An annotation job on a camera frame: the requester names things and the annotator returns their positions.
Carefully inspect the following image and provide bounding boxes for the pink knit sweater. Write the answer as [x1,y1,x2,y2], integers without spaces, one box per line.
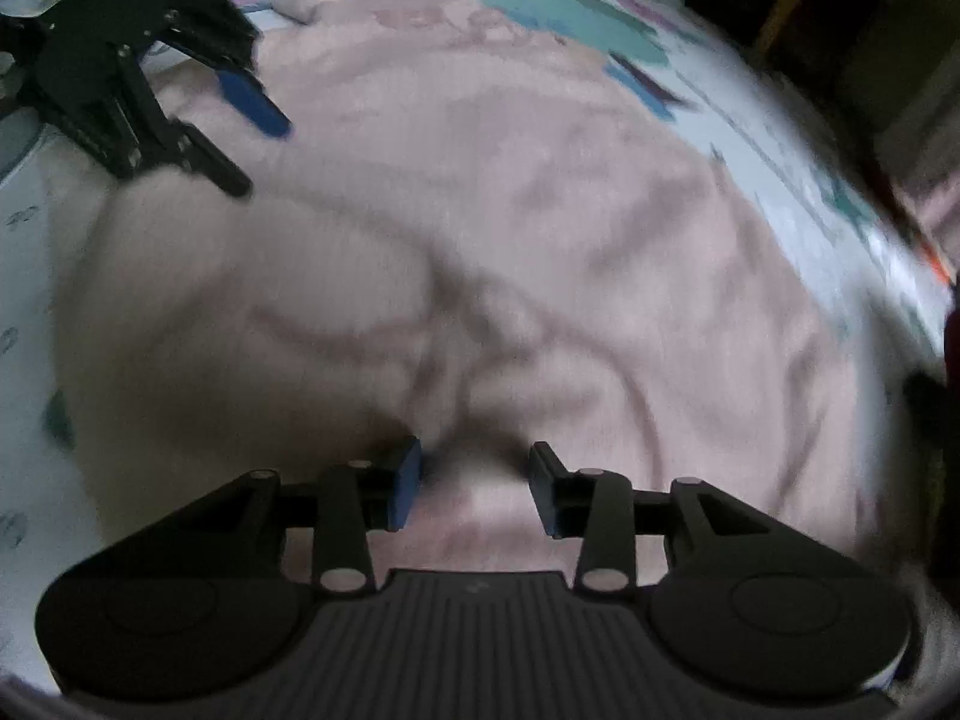
[44,0,882,571]

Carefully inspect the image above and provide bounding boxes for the cartoon print play mat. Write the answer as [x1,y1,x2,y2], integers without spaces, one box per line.
[2,0,958,704]

